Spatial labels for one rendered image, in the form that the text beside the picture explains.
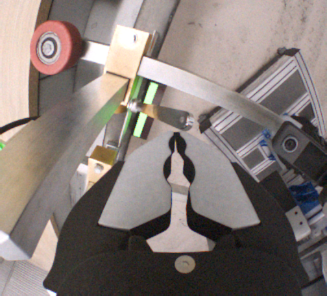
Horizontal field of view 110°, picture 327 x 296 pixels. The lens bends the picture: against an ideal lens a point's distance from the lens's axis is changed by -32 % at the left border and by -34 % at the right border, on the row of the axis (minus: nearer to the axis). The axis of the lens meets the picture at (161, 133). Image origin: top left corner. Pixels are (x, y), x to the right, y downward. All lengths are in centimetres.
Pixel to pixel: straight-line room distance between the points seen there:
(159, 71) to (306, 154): 24
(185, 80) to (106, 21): 34
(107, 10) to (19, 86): 33
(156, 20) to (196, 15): 74
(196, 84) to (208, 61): 89
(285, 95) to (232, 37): 50
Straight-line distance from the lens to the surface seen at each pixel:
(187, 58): 112
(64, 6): 44
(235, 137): 115
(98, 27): 54
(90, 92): 18
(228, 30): 118
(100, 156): 36
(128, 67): 25
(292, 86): 122
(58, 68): 26
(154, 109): 18
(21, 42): 31
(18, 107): 35
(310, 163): 27
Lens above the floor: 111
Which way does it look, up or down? 60 degrees down
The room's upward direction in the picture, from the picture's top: 175 degrees counter-clockwise
